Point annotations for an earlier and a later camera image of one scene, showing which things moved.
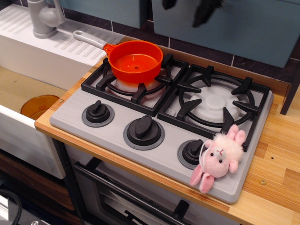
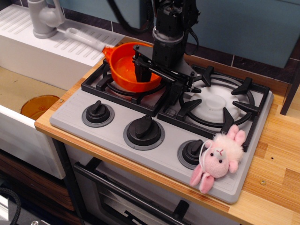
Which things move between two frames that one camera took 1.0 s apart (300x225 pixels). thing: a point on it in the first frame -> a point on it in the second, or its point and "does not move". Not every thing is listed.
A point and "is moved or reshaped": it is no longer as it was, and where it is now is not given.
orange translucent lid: [34, 105] does not move
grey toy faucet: [45, 19] does not move
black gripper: [205, 10] -> [169, 61]
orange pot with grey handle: [131, 61] is moved or reshaped
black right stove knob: [189, 152] does not move
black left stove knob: [98, 115] does not move
